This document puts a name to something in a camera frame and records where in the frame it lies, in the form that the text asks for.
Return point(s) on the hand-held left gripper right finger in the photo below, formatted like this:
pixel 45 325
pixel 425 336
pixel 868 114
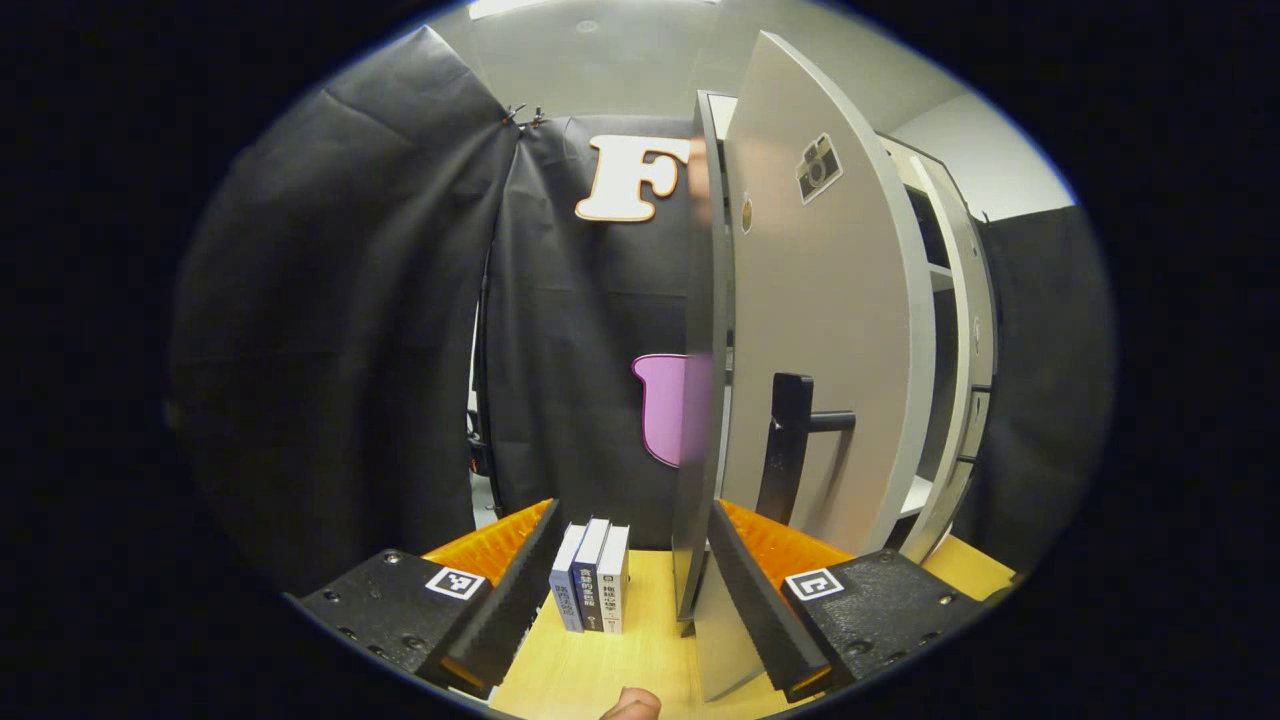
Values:
pixel 760 610

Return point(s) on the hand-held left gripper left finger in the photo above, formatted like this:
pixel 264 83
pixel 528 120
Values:
pixel 500 605

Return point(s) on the white cabinet door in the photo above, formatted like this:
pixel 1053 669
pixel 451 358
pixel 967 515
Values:
pixel 980 300
pixel 840 330

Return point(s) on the white cabinet shelf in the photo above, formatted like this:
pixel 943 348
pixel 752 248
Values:
pixel 940 277
pixel 917 498

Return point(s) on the metal backdrop stand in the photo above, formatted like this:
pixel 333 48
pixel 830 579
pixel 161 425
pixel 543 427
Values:
pixel 488 400

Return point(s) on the black backdrop cloth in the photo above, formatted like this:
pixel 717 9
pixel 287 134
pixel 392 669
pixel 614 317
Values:
pixel 350 300

